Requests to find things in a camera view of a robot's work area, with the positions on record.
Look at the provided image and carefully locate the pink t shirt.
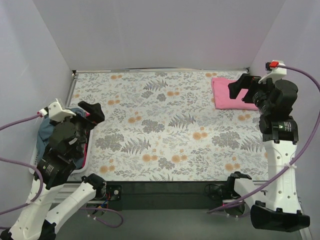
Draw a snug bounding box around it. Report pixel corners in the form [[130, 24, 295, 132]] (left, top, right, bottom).
[[211, 77, 258, 111]]

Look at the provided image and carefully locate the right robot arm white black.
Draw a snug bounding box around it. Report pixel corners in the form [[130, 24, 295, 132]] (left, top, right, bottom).
[[226, 73, 310, 233]]

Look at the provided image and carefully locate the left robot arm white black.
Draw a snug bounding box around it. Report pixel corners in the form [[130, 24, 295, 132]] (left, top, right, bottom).
[[0, 99, 107, 240]]

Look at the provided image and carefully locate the magenta shirt in basket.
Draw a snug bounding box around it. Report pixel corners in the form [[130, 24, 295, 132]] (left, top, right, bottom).
[[83, 111, 91, 163]]

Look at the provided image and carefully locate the grey blue t shirt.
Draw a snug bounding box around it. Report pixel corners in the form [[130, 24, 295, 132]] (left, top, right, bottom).
[[35, 107, 86, 170]]

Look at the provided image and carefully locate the floral patterned table mat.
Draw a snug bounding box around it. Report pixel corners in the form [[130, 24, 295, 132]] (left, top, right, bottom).
[[70, 71, 268, 181]]

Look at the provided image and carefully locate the white laundry basket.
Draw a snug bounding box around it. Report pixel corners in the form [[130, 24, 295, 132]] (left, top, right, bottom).
[[29, 107, 95, 176]]

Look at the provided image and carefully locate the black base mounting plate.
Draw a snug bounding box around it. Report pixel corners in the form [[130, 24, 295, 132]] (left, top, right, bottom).
[[105, 181, 238, 211]]

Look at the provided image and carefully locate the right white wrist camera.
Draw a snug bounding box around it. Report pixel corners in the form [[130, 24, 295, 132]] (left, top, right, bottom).
[[258, 60, 287, 84]]

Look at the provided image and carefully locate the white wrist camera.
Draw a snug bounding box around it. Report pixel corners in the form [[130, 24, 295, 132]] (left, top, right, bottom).
[[37, 98, 76, 122], [258, 60, 287, 84]]

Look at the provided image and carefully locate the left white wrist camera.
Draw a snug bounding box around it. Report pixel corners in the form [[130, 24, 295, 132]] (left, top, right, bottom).
[[37, 98, 76, 122]]

